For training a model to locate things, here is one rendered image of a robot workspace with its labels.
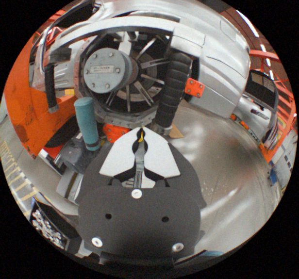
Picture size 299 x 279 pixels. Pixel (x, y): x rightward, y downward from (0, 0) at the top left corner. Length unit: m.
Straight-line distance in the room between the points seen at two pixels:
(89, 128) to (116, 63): 0.28
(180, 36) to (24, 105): 0.61
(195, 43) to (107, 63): 0.19
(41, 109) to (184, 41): 0.66
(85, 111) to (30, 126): 0.37
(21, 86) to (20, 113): 0.12
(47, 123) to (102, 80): 0.49
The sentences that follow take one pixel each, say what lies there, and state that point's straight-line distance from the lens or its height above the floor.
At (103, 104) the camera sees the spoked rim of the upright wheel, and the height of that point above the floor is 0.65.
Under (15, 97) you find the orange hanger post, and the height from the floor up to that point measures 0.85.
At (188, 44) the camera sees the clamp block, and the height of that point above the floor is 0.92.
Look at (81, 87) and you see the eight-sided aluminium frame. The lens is 0.53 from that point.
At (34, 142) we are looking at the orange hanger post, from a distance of 0.61.
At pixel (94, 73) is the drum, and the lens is 0.26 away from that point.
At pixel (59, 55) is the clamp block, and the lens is 0.33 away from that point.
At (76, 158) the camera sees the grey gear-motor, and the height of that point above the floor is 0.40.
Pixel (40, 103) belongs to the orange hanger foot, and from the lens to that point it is 0.63.
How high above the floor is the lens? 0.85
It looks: 36 degrees down
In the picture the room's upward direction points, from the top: 14 degrees clockwise
